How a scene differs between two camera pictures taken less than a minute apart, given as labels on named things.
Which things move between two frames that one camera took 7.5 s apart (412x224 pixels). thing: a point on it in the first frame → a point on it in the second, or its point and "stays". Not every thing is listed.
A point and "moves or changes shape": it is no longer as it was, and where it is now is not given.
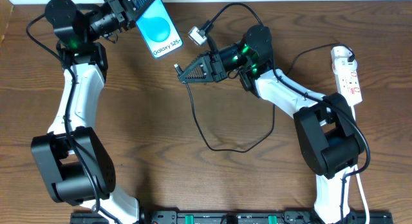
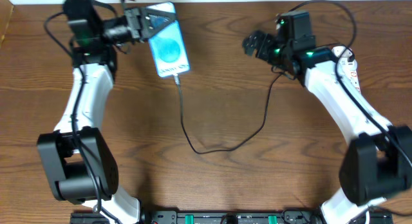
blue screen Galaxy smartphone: [158, 30] moves or changes shape
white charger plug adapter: [340, 55] stays
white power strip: [346, 73] stays
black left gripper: [116, 7] → [134, 23]
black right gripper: [215, 67] → [263, 47]
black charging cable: [178, 69] → [241, 144]
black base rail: [248, 217] stays
